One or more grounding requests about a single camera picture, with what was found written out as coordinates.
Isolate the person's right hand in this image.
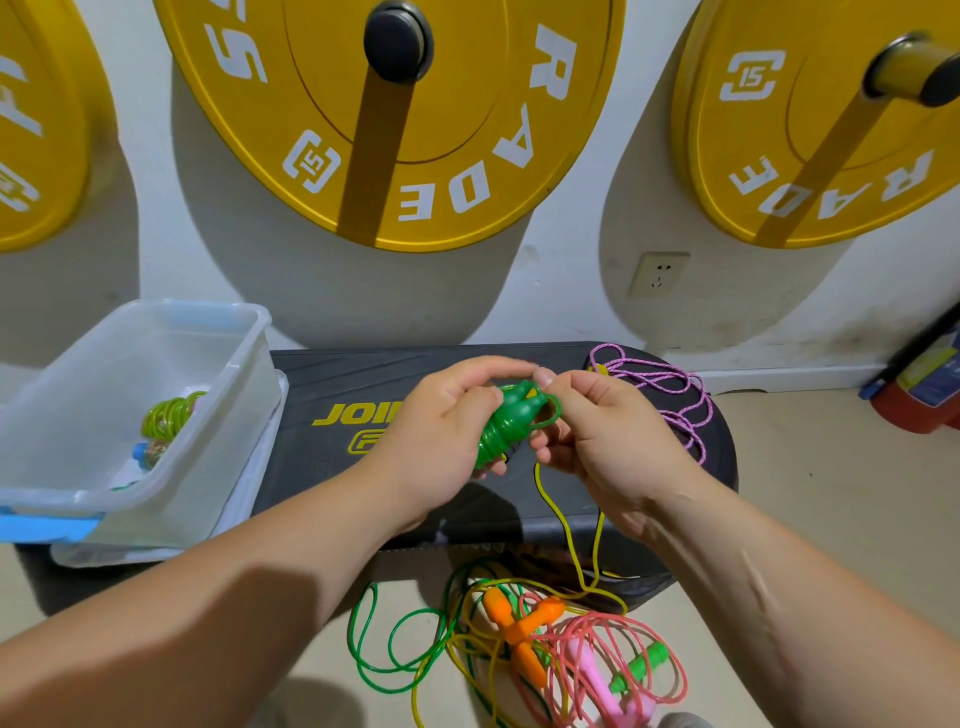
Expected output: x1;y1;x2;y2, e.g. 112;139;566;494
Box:
528;364;707;519

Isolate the person's left hand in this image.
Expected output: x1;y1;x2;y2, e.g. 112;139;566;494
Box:
360;355;537;524

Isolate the purple rope with foam handles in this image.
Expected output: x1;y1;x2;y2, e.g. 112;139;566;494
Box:
585;342;716;467

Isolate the pile of jump ropes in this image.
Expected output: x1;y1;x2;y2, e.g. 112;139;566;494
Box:
345;457;692;728

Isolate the clear plastic storage bin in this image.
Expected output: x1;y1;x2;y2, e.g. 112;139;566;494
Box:
0;298;275;519

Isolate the person's right forearm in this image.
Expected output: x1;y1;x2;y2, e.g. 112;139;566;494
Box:
645;465;960;728

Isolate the person's left forearm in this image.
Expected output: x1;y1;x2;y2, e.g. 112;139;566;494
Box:
0;462;404;728

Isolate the black aerobic step platform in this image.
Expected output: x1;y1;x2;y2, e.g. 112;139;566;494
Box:
15;342;740;617

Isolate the translucent plastic lid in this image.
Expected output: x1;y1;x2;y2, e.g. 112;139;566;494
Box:
52;367;290;569

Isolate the red fire extinguisher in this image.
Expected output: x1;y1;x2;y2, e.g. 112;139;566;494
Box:
859;300;960;434

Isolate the large yellow weight plate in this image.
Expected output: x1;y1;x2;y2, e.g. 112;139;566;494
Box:
153;0;627;254

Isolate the black plate peg cap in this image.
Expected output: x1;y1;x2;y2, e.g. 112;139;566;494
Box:
363;3;435;84

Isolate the blue plastic piece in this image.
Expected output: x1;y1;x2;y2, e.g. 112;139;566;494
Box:
0;510;99;543

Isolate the white wall socket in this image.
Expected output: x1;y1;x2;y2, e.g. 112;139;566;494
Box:
628;250;692;299

